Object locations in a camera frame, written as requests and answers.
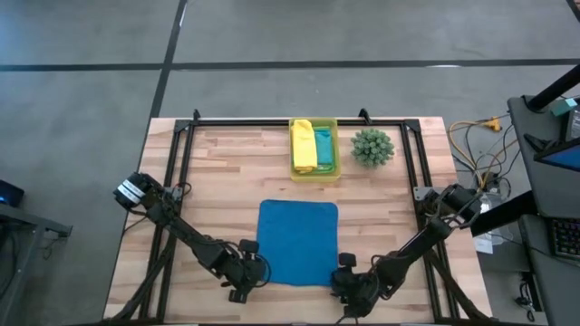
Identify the yellow microfiber towel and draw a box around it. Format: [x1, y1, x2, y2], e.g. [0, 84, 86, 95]
[290, 119, 319, 175]

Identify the black cable bundle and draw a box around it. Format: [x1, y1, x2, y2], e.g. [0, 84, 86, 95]
[515, 281, 541, 323]

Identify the white paper sheet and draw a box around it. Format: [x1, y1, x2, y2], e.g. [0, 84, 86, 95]
[474, 235, 496, 254]

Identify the black keyboard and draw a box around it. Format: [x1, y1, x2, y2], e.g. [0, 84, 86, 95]
[548, 216, 580, 261]

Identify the teal microfiber towel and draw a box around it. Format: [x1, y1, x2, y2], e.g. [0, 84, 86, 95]
[314, 128, 334, 167]

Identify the grey metal cart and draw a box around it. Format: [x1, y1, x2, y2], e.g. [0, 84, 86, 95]
[0, 203, 73, 326]

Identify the blue microfiber towel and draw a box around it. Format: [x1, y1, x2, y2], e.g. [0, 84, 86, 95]
[256, 199, 340, 288]

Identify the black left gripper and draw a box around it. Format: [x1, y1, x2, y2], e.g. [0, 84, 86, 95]
[217, 238, 272, 304]

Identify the black aluminium table frame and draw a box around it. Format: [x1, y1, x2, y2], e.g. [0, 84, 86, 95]
[102, 108, 490, 326]

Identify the yellow translucent plastic bin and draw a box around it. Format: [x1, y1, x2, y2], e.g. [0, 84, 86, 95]
[288, 117, 342, 184]

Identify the black device with blue light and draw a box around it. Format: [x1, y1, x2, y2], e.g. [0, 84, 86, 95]
[0, 179, 25, 208]

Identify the laptop with blue screen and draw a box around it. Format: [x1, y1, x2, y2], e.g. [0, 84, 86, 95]
[533, 136, 580, 173]

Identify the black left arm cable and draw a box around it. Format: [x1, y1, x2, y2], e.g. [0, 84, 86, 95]
[221, 239, 273, 289]

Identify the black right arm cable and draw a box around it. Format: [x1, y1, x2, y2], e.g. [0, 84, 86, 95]
[334, 251, 409, 325]

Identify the black diagonal bar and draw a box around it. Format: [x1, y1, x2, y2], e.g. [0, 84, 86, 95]
[469, 189, 538, 237]

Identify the grey desk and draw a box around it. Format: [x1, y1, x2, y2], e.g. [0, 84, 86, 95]
[507, 93, 580, 326]

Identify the artificial plant in patterned pot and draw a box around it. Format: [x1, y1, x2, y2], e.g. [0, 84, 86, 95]
[350, 128, 395, 168]

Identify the yellow extension cable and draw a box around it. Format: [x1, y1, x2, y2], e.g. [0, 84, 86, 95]
[448, 115, 517, 189]

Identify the grey corner bracket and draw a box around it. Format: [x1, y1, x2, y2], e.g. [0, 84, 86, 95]
[412, 185, 434, 203]

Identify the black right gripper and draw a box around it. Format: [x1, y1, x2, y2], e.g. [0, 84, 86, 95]
[330, 252, 382, 321]

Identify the small teal box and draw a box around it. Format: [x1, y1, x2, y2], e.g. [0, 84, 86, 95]
[550, 98, 579, 117]

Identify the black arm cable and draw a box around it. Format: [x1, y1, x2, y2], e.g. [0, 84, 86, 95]
[334, 251, 409, 325]
[221, 239, 273, 289]

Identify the black pole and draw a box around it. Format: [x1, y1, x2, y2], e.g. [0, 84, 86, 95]
[527, 62, 580, 113]

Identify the white box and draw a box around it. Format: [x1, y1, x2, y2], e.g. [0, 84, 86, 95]
[475, 193, 495, 219]

